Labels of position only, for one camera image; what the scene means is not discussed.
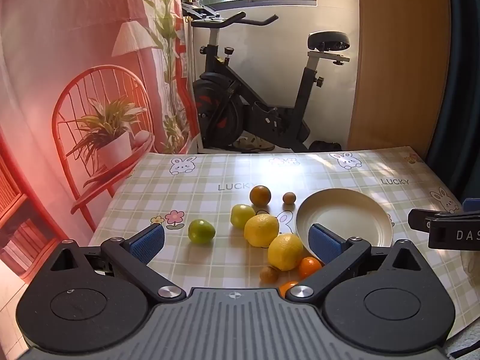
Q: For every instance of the yellow-green plum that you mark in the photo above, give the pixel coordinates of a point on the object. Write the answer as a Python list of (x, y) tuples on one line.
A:
[(242, 215)]

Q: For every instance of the metal stand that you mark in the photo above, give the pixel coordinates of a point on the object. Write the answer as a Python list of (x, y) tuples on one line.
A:
[(202, 11)]

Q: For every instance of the brown sandals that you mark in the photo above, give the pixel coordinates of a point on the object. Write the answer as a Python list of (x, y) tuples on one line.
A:
[(253, 144)]

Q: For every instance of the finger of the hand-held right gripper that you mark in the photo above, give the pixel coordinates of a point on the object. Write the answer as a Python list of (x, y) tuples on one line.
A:
[(471, 205), (420, 218)]

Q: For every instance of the black bag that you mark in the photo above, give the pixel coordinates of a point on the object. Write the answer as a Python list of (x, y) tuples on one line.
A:
[(324, 146)]

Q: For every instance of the green plum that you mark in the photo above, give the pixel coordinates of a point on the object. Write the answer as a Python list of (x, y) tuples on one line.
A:
[(201, 231)]

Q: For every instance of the small brown kiwi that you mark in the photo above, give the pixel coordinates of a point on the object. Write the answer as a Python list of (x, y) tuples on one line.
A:
[(269, 274), (288, 197)]

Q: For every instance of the green plaid tablecloth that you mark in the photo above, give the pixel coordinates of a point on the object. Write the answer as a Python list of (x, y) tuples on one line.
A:
[(187, 195)]

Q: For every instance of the greenish orange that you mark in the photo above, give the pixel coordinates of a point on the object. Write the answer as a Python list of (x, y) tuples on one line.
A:
[(260, 195)]

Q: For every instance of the yellow lemon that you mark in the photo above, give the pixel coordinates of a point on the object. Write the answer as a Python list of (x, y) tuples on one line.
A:
[(285, 252), (261, 230)]

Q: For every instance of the red printed backdrop cloth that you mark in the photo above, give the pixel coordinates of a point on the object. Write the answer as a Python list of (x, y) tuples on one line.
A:
[(56, 45)]

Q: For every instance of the black exercise bike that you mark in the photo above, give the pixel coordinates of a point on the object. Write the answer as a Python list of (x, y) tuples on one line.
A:
[(225, 108)]

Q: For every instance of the small orange tangerine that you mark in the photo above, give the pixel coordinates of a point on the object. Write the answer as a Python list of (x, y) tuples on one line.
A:
[(287, 288), (309, 266)]

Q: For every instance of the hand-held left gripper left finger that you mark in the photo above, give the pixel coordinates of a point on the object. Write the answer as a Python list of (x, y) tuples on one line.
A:
[(148, 242)]

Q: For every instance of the dark curtain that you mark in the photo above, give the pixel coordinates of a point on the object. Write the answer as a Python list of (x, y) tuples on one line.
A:
[(465, 82)]

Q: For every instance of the cream round plate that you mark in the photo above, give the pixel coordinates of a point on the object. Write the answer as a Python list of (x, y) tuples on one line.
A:
[(345, 213)]

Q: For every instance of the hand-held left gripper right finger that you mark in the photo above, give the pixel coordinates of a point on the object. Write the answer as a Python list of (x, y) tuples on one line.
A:
[(323, 245)]

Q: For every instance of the wooden panel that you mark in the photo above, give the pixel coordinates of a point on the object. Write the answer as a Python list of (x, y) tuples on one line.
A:
[(397, 63)]

